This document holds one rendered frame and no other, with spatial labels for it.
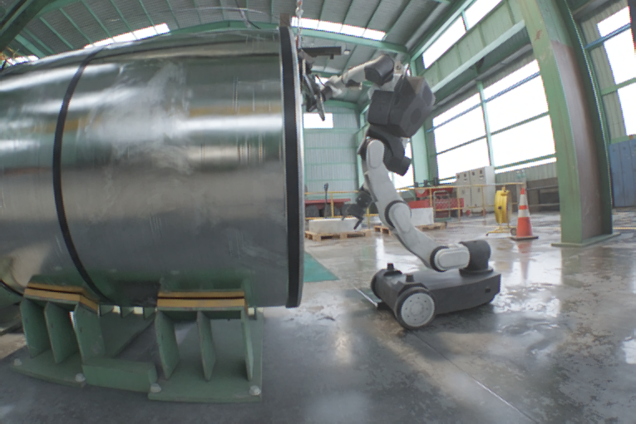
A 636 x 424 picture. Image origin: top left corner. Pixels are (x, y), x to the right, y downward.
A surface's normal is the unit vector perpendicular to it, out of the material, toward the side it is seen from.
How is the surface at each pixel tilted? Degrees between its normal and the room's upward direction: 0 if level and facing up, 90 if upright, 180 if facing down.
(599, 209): 90
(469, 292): 90
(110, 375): 90
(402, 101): 72
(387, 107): 83
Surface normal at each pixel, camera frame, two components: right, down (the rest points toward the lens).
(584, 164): 0.15, -0.09
